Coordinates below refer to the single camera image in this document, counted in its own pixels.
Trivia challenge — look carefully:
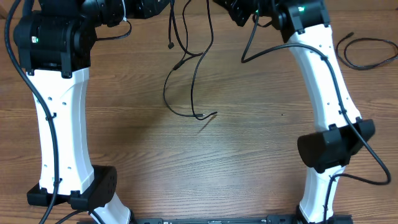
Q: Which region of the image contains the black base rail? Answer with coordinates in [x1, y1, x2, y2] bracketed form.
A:
[133, 213, 354, 224]

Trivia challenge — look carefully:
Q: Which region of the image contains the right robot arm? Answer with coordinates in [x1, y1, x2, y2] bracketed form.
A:
[217, 0, 375, 223]

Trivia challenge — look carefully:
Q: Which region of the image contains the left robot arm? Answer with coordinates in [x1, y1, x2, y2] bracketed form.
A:
[7, 0, 167, 223]

